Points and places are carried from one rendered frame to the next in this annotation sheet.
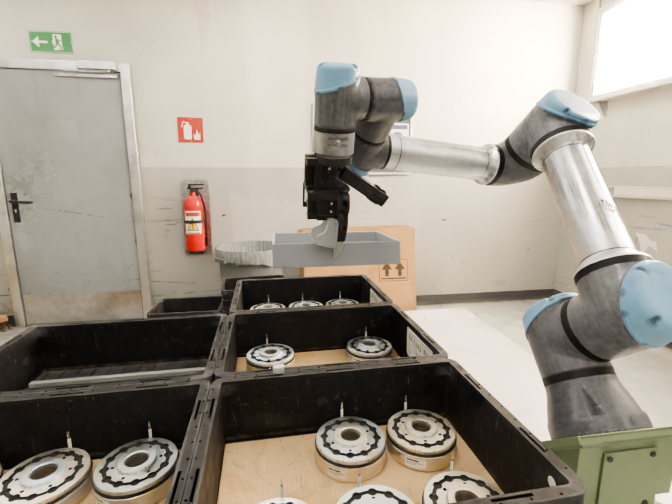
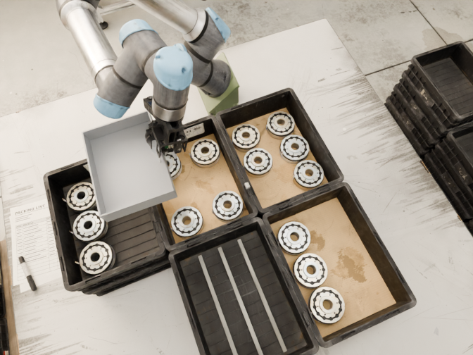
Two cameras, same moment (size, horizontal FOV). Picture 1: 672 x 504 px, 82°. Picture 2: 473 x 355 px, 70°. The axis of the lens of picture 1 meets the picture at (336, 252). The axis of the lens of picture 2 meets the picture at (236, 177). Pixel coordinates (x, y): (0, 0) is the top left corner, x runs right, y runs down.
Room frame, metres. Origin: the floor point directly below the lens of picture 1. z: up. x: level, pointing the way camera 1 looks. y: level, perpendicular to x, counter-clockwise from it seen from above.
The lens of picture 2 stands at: (0.67, 0.48, 1.93)
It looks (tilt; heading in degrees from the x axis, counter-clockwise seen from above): 67 degrees down; 261
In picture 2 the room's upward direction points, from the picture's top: 3 degrees counter-clockwise
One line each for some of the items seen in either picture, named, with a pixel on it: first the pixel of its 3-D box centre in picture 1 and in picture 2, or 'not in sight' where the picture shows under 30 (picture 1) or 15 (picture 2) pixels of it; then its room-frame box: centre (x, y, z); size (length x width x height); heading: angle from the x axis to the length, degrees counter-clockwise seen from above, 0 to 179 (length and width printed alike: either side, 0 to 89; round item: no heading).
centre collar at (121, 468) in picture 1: (137, 460); (294, 237); (0.46, 0.27, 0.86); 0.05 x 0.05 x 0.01
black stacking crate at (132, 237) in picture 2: (308, 311); (108, 217); (1.03, 0.08, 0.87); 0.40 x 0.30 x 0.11; 100
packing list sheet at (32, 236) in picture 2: not in sight; (41, 239); (1.34, 0.05, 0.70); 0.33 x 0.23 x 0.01; 99
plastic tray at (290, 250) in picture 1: (331, 247); (128, 163); (0.90, 0.01, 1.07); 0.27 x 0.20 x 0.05; 98
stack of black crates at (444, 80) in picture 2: not in sight; (436, 105); (-0.59, -0.38, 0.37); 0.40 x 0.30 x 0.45; 99
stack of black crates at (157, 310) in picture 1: (190, 331); not in sight; (2.24, 0.89, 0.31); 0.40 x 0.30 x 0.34; 99
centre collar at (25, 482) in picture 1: (43, 472); (310, 269); (0.44, 0.37, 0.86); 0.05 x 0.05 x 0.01
